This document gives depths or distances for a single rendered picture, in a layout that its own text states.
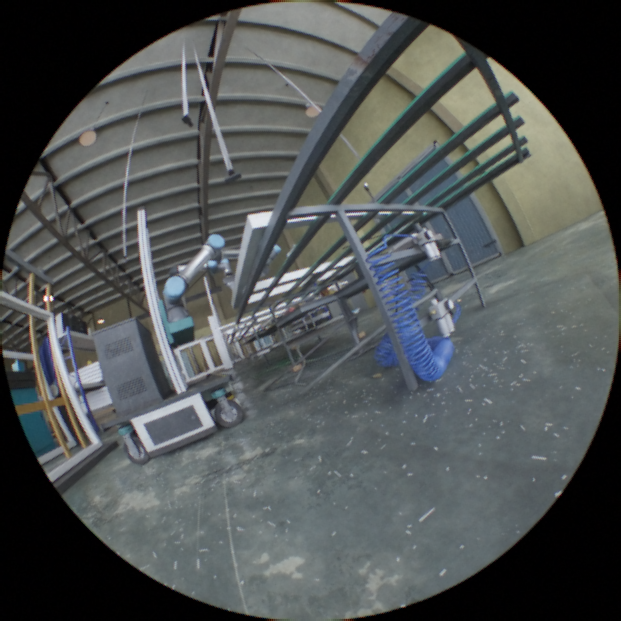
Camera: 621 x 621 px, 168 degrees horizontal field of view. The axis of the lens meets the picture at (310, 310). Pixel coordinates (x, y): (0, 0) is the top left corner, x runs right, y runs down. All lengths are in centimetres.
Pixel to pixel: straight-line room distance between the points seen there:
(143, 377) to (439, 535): 139
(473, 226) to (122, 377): 747
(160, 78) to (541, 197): 1088
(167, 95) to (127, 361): 797
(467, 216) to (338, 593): 716
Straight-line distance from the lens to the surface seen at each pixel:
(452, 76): 71
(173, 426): 130
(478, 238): 700
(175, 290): 123
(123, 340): 142
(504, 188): 656
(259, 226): 91
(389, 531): 48
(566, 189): 706
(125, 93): 849
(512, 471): 52
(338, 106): 53
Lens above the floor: 41
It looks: 3 degrees up
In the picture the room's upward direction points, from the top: 23 degrees counter-clockwise
